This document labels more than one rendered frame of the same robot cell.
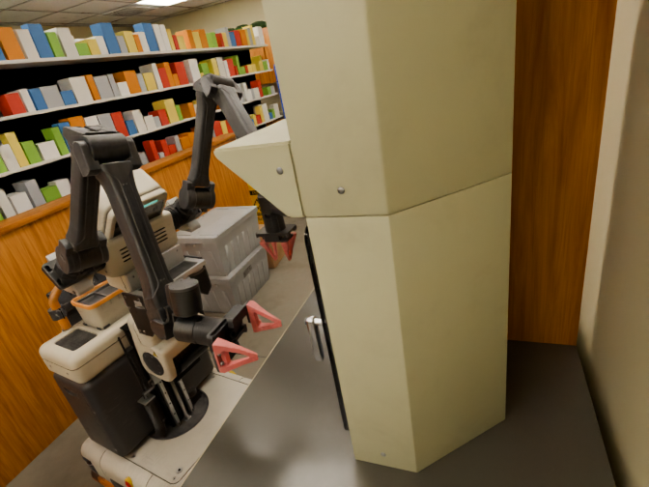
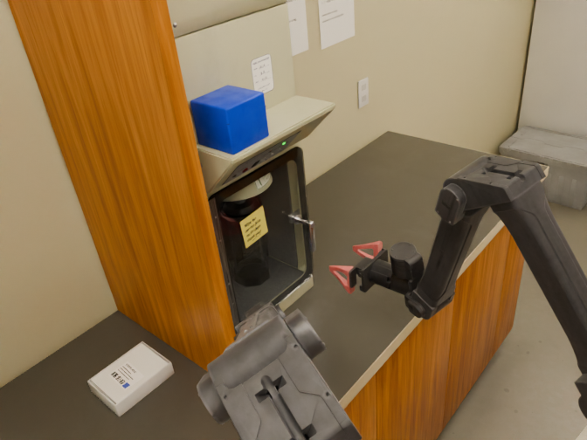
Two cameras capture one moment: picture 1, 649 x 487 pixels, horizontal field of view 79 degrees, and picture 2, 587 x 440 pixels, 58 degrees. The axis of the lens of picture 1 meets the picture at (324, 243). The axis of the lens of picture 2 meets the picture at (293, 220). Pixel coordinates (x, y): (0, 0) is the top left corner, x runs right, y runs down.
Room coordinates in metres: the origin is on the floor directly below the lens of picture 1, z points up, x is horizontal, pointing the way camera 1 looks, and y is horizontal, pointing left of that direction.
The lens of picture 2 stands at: (1.63, 0.37, 1.93)
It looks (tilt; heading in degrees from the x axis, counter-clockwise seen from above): 32 degrees down; 199
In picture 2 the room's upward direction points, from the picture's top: 6 degrees counter-clockwise
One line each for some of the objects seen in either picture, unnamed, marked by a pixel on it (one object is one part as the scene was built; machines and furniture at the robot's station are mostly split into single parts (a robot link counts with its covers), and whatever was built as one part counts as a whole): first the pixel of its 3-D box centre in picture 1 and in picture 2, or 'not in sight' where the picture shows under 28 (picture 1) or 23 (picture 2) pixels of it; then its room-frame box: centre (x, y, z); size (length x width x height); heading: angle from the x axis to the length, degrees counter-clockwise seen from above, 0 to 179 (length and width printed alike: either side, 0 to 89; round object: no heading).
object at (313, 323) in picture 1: (324, 338); (306, 233); (0.55, 0.03, 1.17); 0.05 x 0.03 x 0.10; 65
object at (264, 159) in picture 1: (305, 153); (270, 145); (0.65, 0.00, 1.46); 0.32 x 0.11 x 0.10; 155
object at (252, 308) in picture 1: (257, 325); (348, 271); (0.66, 0.16, 1.14); 0.09 x 0.07 x 0.07; 65
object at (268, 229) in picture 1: (274, 222); not in sight; (1.04, 0.13, 1.21); 0.10 x 0.07 x 0.07; 66
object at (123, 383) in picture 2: not in sight; (131, 376); (0.91, -0.33, 0.96); 0.16 x 0.12 x 0.04; 155
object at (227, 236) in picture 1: (221, 240); not in sight; (2.84, 0.77, 0.49); 0.60 x 0.42 x 0.33; 155
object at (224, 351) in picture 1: (239, 348); (365, 256); (0.59, 0.19, 1.14); 0.09 x 0.07 x 0.07; 65
